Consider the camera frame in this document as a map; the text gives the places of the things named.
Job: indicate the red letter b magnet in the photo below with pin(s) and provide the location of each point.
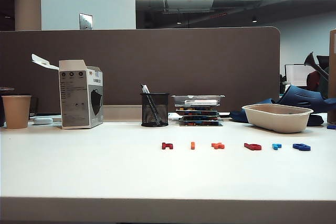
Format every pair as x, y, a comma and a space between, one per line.
252, 146

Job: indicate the black white pen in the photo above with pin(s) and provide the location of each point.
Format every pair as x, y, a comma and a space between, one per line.
145, 89

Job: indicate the beige oval paper tray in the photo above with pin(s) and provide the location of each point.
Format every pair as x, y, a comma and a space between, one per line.
278, 119

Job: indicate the dark red jacket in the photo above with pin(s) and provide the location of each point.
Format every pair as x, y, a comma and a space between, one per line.
313, 81

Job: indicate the orange letter i magnet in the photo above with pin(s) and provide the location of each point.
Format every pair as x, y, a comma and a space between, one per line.
193, 145

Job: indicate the orange letter k magnet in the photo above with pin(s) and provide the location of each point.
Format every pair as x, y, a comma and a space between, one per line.
218, 145

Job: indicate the brown cardboard box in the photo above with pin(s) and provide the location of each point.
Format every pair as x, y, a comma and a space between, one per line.
333, 77

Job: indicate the clear tray of letter magnets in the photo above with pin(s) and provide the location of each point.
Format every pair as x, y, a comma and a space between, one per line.
199, 118
197, 108
198, 113
200, 123

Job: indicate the computer monitor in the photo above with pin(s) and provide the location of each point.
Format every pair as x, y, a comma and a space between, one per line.
296, 75

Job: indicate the black mesh pen holder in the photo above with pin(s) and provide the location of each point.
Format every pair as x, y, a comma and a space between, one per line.
155, 111

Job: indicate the white flat box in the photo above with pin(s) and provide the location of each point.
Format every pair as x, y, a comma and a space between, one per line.
200, 102

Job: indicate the dark grey watering can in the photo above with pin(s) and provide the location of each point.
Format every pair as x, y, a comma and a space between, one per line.
313, 64

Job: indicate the red letter h magnet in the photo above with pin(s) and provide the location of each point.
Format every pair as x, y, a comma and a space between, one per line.
167, 146

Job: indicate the dark blue letter g magnet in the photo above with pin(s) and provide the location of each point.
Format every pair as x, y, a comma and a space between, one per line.
302, 147

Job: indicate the light blue letter r magnet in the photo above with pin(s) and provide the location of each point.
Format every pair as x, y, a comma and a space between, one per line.
276, 146

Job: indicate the beige building column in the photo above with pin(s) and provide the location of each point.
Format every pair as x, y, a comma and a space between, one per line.
27, 1

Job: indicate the brown paper cup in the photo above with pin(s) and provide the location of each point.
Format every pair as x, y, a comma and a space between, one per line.
16, 112

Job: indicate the white oval earbud case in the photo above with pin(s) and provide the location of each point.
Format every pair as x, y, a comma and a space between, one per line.
43, 121

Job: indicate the metal wall plate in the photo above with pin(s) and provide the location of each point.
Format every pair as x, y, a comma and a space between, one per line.
85, 21

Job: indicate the white grey mask box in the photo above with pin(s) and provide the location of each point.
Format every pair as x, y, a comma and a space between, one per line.
76, 98

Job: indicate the brown desk partition panel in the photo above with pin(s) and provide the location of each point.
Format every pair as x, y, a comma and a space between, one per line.
157, 58

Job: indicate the small blue magnet piece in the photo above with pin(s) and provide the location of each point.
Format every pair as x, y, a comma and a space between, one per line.
332, 127

